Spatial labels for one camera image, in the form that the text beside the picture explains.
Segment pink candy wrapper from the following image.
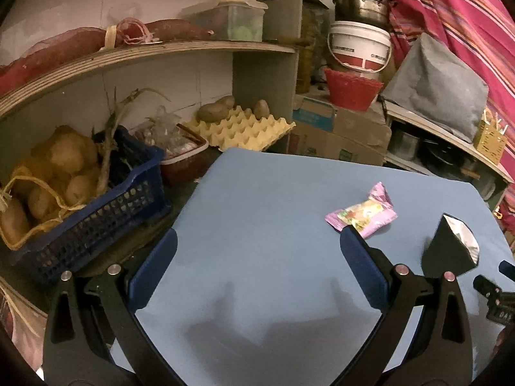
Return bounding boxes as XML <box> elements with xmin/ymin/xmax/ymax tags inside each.
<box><xmin>325</xmin><ymin>182</ymin><xmax>398</xmax><ymax>239</ymax></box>

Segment black foil-lined pouch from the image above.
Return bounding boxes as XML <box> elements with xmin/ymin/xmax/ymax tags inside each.
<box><xmin>421</xmin><ymin>214</ymin><xmax>480</xmax><ymax>277</ymax></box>

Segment blue plastic crate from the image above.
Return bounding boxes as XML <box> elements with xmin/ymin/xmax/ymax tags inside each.
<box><xmin>9</xmin><ymin>126</ymin><xmax>169</xmax><ymax>284</ymax></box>

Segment yellow cutlery basket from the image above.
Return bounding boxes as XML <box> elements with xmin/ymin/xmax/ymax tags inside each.
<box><xmin>473</xmin><ymin>107</ymin><xmax>508</xmax><ymax>165</ymax></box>

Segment potatoes in net bag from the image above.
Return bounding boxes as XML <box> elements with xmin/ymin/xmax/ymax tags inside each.
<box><xmin>1</xmin><ymin>125</ymin><xmax>104</xmax><ymax>251</ymax></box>

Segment low wooden side shelf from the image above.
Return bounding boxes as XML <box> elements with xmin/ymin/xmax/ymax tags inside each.
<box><xmin>382</xmin><ymin>100</ymin><xmax>513</xmax><ymax>211</ymax></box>

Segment red tub with plastic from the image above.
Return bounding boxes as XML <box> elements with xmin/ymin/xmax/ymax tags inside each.
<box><xmin>131</xmin><ymin>120</ymin><xmax>210</xmax><ymax>186</ymax></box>

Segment grey fabric cover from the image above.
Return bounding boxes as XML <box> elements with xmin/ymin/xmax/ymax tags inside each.
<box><xmin>381</xmin><ymin>33</ymin><xmax>489</xmax><ymax>143</ymax></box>

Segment cardboard box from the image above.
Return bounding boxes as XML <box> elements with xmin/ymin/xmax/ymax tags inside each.
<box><xmin>288</xmin><ymin>95</ymin><xmax>392</xmax><ymax>166</ymax></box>

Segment wooden shelf unit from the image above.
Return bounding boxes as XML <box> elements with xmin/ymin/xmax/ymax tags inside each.
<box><xmin>1</xmin><ymin>0</ymin><xmax>301</xmax><ymax>164</ymax></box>

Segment yellow egg tray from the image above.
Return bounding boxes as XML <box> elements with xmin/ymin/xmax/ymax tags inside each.
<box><xmin>184</xmin><ymin>106</ymin><xmax>296</xmax><ymax>152</ymax></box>

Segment red plastic bowl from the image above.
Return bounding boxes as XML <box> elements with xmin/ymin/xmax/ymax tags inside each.
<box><xmin>324</xmin><ymin>68</ymin><xmax>383</xmax><ymax>112</ymax></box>

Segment sweet potatoes in net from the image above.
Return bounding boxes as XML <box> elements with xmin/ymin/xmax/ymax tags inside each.
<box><xmin>1</xmin><ymin>17</ymin><xmax>214</xmax><ymax>96</ymax></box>

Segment white red plastic bucket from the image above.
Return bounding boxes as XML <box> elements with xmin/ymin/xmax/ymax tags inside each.
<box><xmin>327</xmin><ymin>21</ymin><xmax>392</xmax><ymax>73</ymax></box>

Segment pink striped curtain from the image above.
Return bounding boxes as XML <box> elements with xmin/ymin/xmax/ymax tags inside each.
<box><xmin>361</xmin><ymin>0</ymin><xmax>515</xmax><ymax>210</ymax></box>

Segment steel cooking pot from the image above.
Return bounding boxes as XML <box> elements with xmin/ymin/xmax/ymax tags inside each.
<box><xmin>332</xmin><ymin>0</ymin><xmax>395</xmax><ymax>32</ymax></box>

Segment clear plastic container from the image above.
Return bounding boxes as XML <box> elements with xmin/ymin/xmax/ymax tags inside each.
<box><xmin>181</xmin><ymin>0</ymin><xmax>268</xmax><ymax>42</ymax></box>

